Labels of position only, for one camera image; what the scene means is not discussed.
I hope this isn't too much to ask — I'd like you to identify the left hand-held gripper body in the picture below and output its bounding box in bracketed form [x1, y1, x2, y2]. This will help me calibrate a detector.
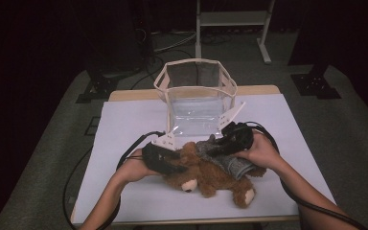
[142, 130, 181, 175]

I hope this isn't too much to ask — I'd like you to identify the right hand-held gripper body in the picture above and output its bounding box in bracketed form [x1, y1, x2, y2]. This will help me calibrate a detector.
[217, 101, 255, 151]

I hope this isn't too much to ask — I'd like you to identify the grey knitted cloth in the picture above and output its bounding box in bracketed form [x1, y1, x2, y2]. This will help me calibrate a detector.
[195, 133, 258, 181]

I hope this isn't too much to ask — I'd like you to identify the brown teddy bear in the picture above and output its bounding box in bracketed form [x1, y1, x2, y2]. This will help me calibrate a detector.
[162, 141, 267, 209]

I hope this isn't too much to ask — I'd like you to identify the clear plastic bag beige trim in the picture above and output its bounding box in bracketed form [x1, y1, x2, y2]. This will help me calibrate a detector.
[152, 57, 239, 138]

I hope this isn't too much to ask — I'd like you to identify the person's left hand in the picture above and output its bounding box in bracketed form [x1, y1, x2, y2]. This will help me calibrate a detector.
[117, 149, 161, 185]

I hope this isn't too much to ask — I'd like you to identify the person's right hand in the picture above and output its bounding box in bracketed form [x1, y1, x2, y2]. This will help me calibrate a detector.
[235, 133, 284, 172]

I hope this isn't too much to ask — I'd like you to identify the white table sheet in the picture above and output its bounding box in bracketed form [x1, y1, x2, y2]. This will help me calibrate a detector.
[71, 93, 340, 224]

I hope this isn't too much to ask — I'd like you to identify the wooden table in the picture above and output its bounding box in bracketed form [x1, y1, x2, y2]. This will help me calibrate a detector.
[70, 84, 303, 226]

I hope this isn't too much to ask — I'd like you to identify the dark floor outlet box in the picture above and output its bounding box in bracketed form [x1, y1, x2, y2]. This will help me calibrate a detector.
[84, 116, 102, 137]

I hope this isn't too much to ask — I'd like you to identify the black stand base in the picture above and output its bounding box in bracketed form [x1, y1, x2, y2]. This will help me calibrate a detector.
[75, 70, 119, 104]
[289, 63, 342, 100]

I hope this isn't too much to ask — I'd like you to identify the left hand-held gripper black cable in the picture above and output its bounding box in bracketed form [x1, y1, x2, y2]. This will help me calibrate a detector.
[97, 130, 167, 230]

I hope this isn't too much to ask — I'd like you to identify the hand-held gripper black cable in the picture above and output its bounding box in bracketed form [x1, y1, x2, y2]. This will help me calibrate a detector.
[245, 121, 368, 230]
[97, 130, 167, 230]

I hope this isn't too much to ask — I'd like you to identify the black floor cable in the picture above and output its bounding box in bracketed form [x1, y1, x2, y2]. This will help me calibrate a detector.
[130, 56, 162, 90]

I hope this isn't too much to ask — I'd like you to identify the thin black cable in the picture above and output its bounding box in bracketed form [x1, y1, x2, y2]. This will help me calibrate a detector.
[62, 147, 94, 230]

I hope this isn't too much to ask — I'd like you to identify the right hand-held gripper black cable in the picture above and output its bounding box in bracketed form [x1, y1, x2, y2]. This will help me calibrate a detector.
[245, 121, 368, 230]

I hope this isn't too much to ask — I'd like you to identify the white floor cable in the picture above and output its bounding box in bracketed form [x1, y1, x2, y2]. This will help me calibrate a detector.
[152, 30, 197, 54]

